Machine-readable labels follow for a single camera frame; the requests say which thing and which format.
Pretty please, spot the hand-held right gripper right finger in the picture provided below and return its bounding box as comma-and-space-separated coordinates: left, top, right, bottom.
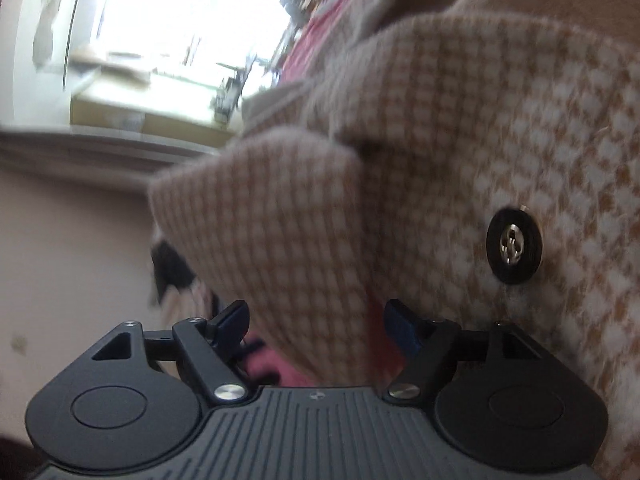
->
382, 299, 543, 404

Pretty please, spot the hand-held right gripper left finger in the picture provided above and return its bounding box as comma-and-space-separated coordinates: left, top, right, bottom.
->
91, 300, 251, 404

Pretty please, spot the beige houndstooth coat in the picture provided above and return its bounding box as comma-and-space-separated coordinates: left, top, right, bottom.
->
147, 0, 640, 480

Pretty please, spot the pink floral blanket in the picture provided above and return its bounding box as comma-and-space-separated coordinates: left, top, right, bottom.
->
240, 0, 416, 388

